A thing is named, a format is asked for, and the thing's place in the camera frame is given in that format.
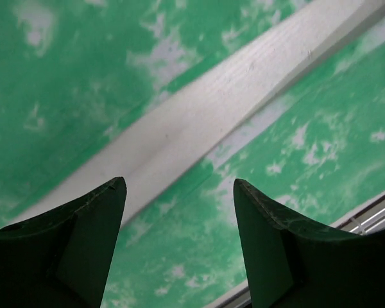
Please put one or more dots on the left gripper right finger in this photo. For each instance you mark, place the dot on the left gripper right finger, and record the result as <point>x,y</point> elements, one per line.
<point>294,261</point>

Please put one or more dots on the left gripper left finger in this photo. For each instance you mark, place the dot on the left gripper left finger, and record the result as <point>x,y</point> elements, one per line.
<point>62,258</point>

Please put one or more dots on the green tie-dye trousers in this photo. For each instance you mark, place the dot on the green tie-dye trousers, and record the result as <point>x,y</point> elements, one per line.
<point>180,98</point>

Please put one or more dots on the aluminium frame rail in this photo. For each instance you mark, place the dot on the aluminium frame rail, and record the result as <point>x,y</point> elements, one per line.
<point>366,218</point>

